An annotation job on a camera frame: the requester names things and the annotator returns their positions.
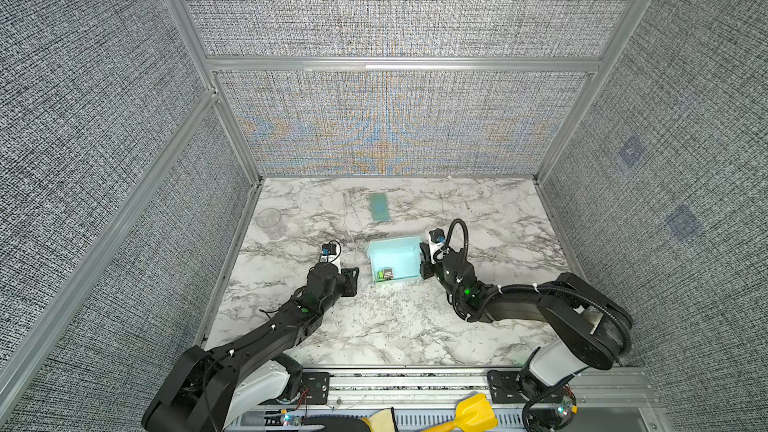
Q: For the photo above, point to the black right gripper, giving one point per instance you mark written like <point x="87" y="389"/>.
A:
<point x="426" y="265"/>

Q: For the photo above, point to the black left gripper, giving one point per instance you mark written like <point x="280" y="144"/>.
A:
<point x="350" y="282"/>

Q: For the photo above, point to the light blue paper box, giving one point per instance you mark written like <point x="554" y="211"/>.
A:
<point x="402" y="254"/>

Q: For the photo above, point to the small green electronic module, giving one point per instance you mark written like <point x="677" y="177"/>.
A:
<point x="384" y="275"/>

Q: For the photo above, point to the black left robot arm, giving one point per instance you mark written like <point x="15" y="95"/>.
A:
<point x="197" y="393"/>

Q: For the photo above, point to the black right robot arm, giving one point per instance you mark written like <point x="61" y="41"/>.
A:
<point x="592" y="330"/>

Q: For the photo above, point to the clear plastic cup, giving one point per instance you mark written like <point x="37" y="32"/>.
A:
<point x="270" y="222"/>

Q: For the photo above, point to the yellow plastic scoop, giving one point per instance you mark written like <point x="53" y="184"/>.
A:
<point x="473" y="414"/>

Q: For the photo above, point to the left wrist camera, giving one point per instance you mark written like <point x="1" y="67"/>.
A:
<point x="330" y="252"/>

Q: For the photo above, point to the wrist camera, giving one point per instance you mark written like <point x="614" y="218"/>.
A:
<point x="433" y="241"/>
<point x="330" y="252"/>

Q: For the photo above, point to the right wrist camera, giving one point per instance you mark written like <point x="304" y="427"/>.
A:
<point x="433" y="241"/>

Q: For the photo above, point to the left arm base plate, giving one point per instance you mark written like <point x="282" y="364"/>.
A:
<point x="312" y="387"/>

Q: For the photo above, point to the aluminium front rail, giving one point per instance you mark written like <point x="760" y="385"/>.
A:
<point x="436" y="387"/>

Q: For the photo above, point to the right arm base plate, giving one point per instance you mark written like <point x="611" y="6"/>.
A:
<point x="513" y="386"/>

